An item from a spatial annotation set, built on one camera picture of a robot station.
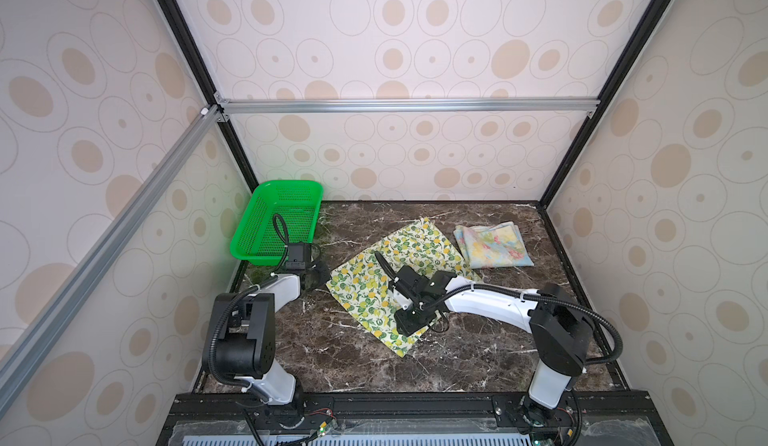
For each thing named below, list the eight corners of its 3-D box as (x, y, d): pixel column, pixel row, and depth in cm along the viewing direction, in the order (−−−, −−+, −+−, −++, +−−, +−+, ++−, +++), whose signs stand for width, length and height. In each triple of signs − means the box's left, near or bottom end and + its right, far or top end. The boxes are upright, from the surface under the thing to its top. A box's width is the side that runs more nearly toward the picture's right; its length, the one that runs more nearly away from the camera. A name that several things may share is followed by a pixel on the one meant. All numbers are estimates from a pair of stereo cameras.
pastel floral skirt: (461, 270, 103) (463, 263, 99) (454, 229, 114) (455, 222, 111) (528, 270, 103) (533, 263, 99) (514, 229, 114) (518, 222, 111)
